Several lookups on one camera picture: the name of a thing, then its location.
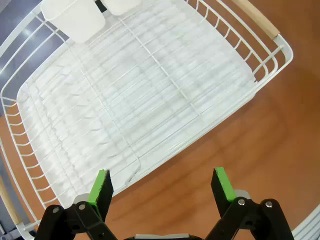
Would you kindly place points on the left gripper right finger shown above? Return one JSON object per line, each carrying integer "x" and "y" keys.
{"x": 221, "y": 190}

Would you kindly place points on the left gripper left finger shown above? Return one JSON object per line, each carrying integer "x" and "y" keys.
{"x": 103, "y": 190}

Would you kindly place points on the white ridged plate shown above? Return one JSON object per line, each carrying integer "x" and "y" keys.
{"x": 310, "y": 227}

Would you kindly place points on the white plastic drain tray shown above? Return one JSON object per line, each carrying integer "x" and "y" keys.
{"x": 155, "y": 82}

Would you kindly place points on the large white cutlery cup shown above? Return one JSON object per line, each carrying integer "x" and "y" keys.
{"x": 75, "y": 17}

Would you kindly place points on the small white cutlery cup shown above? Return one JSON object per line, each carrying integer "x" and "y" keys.
{"x": 120, "y": 6}

